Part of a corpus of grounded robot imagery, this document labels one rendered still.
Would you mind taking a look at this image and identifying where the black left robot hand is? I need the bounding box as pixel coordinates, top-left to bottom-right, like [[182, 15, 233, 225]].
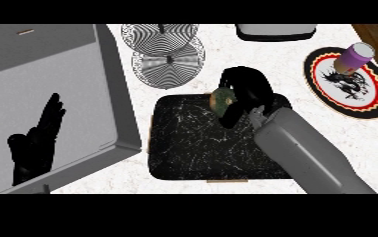
[[6, 92, 68, 187]]

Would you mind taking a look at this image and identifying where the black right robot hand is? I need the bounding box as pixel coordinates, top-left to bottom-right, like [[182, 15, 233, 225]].
[[216, 66, 281, 130]]

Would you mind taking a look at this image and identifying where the green squash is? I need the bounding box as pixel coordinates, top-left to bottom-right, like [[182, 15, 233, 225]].
[[208, 86, 239, 119]]

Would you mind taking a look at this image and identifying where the black marbled tray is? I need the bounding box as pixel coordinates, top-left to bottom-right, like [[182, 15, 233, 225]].
[[146, 92, 297, 182]]

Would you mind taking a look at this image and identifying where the large grey appliance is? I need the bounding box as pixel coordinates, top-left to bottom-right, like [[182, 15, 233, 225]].
[[0, 23, 145, 195]]

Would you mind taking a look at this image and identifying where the grey and black appliance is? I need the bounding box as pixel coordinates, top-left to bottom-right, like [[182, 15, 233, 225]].
[[233, 23, 319, 42]]

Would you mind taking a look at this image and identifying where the round patterned placemat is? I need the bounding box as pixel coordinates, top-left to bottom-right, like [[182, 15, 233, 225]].
[[301, 46, 378, 120]]

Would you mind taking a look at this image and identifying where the brown wooden object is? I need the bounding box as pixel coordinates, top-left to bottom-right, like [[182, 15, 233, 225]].
[[352, 23, 378, 60]]

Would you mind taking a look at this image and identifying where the wire tiered basket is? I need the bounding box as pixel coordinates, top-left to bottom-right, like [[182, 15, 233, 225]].
[[120, 23, 207, 91]]

